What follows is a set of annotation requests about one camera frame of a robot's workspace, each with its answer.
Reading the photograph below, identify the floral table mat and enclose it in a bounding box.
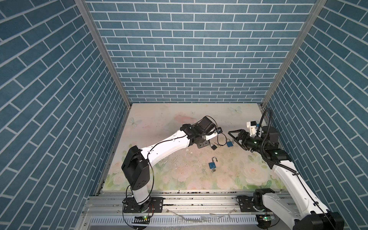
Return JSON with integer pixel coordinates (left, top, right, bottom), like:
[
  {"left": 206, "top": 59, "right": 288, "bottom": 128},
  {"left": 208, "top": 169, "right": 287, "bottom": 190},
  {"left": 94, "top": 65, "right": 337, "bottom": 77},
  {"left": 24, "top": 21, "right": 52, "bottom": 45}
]
[{"left": 103, "top": 103, "right": 285, "bottom": 192}]

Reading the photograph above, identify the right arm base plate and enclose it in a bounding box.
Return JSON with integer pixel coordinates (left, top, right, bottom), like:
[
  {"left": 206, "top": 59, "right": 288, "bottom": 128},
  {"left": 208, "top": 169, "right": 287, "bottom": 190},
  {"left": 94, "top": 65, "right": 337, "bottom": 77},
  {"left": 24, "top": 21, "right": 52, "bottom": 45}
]
[{"left": 236, "top": 195, "right": 273, "bottom": 213}]

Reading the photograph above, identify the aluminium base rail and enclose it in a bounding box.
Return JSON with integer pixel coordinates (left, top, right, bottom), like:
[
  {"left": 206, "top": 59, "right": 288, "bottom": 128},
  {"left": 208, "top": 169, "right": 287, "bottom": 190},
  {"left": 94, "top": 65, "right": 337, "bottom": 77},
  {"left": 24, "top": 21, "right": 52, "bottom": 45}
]
[{"left": 76, "top": 191, "right": 297, "bottom": 230}]

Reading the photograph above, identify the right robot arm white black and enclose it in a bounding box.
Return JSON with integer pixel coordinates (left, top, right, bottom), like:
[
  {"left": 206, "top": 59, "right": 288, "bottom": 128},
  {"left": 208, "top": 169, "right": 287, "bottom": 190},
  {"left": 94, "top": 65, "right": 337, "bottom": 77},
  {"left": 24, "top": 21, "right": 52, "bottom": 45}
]
[{"left": 228, "top": 108, "right": 345, "bottom": 230}]

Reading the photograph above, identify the blue padlock with key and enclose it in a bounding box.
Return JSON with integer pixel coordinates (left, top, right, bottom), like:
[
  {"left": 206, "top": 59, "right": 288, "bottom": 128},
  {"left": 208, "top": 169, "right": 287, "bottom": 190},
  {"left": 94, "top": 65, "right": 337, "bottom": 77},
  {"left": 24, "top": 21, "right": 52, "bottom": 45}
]
[{"left": 209, "top": 157, "right": 218, "bottom": 173}]

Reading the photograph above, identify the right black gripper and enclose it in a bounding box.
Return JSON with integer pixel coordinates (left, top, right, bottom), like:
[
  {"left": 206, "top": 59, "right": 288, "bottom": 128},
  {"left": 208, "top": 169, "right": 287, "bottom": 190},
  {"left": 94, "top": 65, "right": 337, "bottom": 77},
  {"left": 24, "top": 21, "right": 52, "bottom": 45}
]
[{"left": 229, "top": 129, "right": 267, "bottom": 153}]

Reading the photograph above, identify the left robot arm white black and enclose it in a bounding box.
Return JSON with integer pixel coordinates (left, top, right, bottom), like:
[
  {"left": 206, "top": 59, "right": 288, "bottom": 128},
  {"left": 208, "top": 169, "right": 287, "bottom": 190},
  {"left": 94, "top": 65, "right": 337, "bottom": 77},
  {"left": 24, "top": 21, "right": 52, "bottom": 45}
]
[{"left": 121, "top": 116, "right": 223, "bottom": 211}]

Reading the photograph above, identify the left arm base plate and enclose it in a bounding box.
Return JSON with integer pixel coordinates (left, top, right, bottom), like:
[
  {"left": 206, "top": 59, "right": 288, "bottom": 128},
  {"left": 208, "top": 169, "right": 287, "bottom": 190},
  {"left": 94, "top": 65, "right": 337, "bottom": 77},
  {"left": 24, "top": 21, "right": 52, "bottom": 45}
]
[{"left": 123, "top": 197, "right": 164, "bottom": 214}]

